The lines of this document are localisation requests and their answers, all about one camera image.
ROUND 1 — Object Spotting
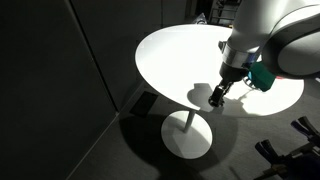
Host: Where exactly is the purple black clamp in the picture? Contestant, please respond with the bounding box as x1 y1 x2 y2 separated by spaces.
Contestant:
291 116 320 141

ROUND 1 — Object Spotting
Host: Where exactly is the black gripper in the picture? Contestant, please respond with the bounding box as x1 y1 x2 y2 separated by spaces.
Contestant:
208 63 249 108

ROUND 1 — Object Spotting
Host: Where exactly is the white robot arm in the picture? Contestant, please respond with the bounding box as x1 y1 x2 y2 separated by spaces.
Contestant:
208 0 320 107

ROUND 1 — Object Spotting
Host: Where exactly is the green wrist camera box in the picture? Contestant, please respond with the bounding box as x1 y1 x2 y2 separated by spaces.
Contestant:
248 62 276 92

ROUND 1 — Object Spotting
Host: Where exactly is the white round table pedestal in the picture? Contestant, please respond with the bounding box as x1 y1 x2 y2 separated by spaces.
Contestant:
161 110 213 159

